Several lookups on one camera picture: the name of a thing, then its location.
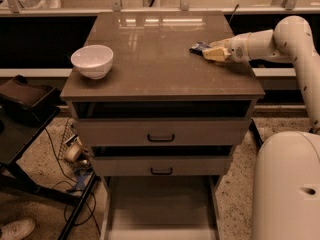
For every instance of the blue rxbar blueberry wrapper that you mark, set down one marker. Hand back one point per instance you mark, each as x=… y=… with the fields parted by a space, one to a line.
x=198 y=48

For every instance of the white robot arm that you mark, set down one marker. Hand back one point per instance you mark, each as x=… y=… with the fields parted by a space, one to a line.
x=286 y=187

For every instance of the middle grey drawer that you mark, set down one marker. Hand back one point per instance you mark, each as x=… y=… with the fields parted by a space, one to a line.
x=160 y=165

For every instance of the white sneaker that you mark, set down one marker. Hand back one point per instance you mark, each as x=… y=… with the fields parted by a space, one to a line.
x=17 y=230

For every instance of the grey drawer cabinet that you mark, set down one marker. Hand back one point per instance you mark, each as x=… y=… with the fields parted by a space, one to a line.
x=155 y=77

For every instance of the black side table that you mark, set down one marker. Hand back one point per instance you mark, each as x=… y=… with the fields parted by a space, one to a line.
x=15 y=138

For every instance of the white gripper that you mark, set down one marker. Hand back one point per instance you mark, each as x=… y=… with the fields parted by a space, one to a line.
x=237 y=49

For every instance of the black chair base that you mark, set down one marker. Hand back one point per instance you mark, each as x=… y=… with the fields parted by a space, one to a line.
x=256 y=135

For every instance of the open bottom drawer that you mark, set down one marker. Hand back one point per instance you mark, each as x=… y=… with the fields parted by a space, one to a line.
x=160 y=208

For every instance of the dark box on table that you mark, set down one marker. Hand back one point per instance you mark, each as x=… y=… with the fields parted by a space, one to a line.
x=29 y=104

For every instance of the white ceramic bowl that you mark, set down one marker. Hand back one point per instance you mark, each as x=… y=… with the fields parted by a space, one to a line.
x=93 y=61

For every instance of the grey drawer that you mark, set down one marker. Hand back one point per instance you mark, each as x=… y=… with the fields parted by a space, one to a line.
x=94 y=132
x=160 y=165

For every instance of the tape roll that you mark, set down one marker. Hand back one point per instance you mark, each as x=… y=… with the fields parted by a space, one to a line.
x=73 y=152

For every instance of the upper grey drawer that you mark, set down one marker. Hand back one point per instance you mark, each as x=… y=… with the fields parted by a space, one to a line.
x=94 y=132

